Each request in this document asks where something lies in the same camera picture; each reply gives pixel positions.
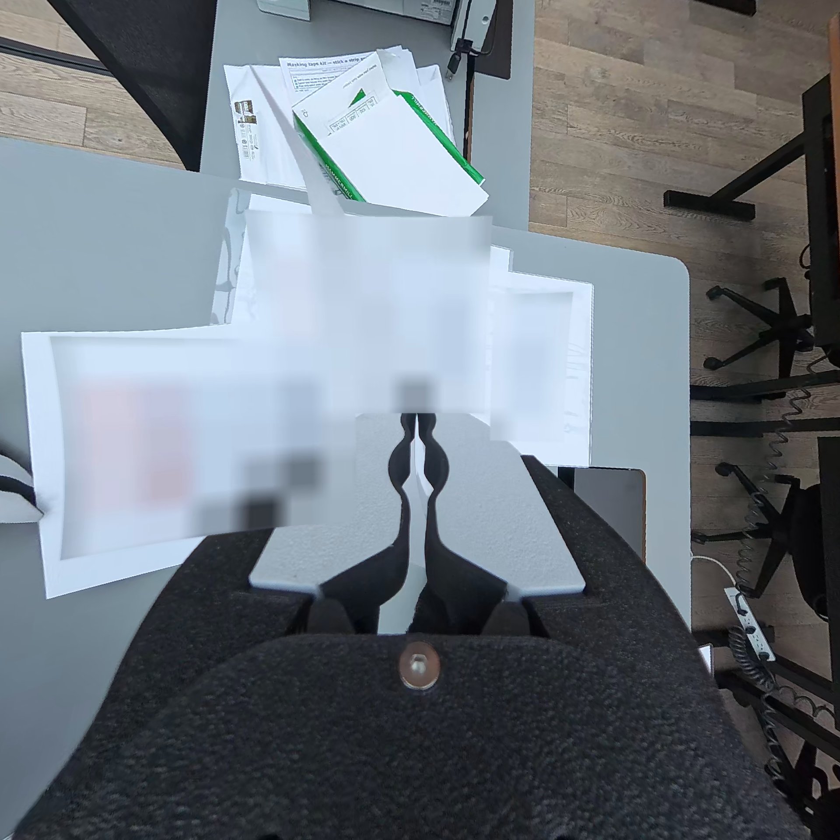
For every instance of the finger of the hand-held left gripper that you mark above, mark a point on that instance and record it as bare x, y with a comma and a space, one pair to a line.
16, 505

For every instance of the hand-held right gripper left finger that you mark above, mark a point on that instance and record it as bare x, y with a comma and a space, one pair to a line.
341, 525

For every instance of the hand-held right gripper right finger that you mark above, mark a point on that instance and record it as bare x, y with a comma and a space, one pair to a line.
499, 525

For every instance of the large white paper sheet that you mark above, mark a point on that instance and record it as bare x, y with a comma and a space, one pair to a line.
36, 407

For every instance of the large grey desk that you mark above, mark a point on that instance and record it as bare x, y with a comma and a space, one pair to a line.
98, 262

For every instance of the narrow grey desk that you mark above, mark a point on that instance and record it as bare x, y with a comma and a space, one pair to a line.
505, 131

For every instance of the grey board with wooden edge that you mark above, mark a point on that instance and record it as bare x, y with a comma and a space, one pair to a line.
610, 505

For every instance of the white power strip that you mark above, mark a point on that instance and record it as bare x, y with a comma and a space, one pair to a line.
764, 646

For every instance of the black office chair base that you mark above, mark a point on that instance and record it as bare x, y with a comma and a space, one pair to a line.
784, 328

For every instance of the folded white paper sheet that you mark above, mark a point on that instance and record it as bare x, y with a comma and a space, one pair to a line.
308, 170

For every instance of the blank white paper sheet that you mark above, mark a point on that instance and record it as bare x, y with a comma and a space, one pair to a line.
407, 157

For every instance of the white envelope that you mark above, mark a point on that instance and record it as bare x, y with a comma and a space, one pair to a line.
262, 151

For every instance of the green white paper ream wrapper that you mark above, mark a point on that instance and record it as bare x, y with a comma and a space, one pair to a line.
341, 105

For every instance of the pile of white papers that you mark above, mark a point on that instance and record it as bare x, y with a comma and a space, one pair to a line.
426, 92

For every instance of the black mesh office chair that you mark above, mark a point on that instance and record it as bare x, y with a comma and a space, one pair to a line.
144, 79

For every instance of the printed instruction sheet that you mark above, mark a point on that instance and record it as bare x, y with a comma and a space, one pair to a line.
315, 75

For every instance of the white printer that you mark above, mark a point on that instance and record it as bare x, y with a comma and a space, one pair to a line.
394, 8

